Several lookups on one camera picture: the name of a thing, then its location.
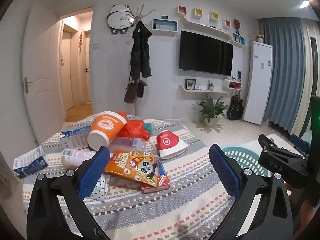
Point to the hallway door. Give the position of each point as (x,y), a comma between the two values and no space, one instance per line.
(87,62)

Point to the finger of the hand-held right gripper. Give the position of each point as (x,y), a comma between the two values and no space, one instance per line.
(265,142)
(300,143)

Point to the panda wall clock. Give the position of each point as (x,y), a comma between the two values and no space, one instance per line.
(120,20)

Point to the blue curtain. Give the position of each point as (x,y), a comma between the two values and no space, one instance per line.
(285,75)

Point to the pink and white bottle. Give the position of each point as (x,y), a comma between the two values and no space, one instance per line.
(75,155)

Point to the red round fan ornament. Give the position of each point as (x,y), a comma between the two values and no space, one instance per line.
(237,23)

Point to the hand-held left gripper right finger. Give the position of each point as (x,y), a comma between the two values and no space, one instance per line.
(225,172)

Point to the small blue box wall shelf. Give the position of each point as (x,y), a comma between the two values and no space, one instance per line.
(238,38)

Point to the red and white paper cup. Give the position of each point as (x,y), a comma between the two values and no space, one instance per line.
(170,142)

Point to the small red cube wall box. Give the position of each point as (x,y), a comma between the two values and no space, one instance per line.
(227,23)

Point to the white and red box shelf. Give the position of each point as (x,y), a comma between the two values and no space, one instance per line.
(232,85)

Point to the orange paper cup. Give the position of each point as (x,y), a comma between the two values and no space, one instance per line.
(107,126)

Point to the striped woven table cloth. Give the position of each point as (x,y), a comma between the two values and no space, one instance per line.
(150,212)

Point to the white door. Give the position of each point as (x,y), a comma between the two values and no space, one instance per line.
(42,80)

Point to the yellow cube wall box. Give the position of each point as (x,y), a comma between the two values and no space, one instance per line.
(214,15)
(197,12)

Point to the teal plastic basket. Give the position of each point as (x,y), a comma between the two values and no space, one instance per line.
(247,155)

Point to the white standing air conditioner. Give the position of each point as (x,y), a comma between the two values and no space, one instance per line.
(257,85)

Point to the clear plastic bottle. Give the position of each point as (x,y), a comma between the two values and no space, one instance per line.
(125,143)

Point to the small blue milk carton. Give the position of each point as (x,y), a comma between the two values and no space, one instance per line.
(30,162)

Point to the wooden coat rack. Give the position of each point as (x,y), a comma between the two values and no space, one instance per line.
(137,107)

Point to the black jacket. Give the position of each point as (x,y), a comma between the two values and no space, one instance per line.
(141,52)

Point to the orange snack packet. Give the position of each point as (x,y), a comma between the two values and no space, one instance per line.
(130,165)

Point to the brown hanging bag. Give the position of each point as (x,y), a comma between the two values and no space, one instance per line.
(130,92)

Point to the black flat television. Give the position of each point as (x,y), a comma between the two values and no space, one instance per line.
(205,52)

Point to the white polka dot wrapper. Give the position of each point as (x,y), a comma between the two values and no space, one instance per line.
(100,190)

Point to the red flat box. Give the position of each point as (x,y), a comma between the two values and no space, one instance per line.
(163,180)

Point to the dark hanging pouch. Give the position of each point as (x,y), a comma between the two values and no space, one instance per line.
(141,89)

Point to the red plastic bag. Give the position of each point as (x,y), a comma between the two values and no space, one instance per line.
(132,128)

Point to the large blue milk carton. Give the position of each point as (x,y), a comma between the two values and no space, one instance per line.
(75,137)

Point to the teal crumpled wrapper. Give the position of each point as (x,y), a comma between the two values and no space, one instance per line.
(148,127)

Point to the black guitar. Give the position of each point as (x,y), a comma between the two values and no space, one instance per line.
(235,107)

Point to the low white wall shelf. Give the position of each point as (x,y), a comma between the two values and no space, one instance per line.
(200,92)

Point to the framed butterfly picture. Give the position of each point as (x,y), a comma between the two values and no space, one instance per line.
(190,84)

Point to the long white wavy wall shelf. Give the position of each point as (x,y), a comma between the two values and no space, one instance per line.
(212,28)

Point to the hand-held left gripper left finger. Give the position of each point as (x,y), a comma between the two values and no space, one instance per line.
(93,173)

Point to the flower pot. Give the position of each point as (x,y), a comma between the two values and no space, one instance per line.
(260,38)

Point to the green potted plant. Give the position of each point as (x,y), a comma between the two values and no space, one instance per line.
(211,108)

